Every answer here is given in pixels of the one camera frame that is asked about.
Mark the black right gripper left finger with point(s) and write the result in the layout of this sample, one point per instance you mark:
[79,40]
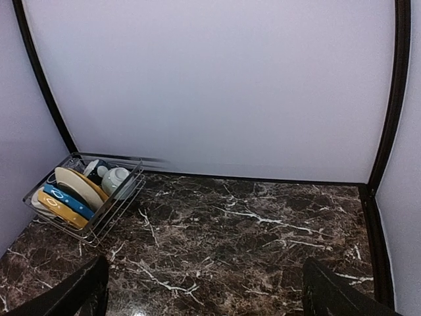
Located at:
[85,292]

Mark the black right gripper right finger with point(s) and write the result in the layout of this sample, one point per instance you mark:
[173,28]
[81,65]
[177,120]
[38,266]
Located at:
[325,293]

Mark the blue polka dot plate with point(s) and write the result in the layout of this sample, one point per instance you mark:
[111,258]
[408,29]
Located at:
[69,201]

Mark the yellow polka dot plate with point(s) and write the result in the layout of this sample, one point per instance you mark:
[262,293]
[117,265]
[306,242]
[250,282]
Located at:
[61,210]
[98,190]

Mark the cream ceramic plate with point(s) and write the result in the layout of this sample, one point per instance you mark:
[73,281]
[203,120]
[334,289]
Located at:
[72,183]

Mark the pale green striped bowl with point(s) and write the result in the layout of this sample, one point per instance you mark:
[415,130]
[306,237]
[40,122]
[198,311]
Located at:
[113,179]

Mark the navy and white bowl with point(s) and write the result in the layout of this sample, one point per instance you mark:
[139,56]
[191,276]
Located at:
[96,170]

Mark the clear drinking glass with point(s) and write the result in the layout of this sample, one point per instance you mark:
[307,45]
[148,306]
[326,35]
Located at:
[76,164]

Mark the chrome wire dish rack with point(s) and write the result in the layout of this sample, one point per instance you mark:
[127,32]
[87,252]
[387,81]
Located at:
[108,215]

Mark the black left frame post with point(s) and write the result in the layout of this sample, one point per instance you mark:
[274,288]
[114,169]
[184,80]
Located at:
[39,74]

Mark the black frame post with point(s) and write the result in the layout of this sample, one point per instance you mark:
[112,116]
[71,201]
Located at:
[39,74]
[400,70]

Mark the black right frame post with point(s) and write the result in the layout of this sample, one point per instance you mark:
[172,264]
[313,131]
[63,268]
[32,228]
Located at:
[400,70]

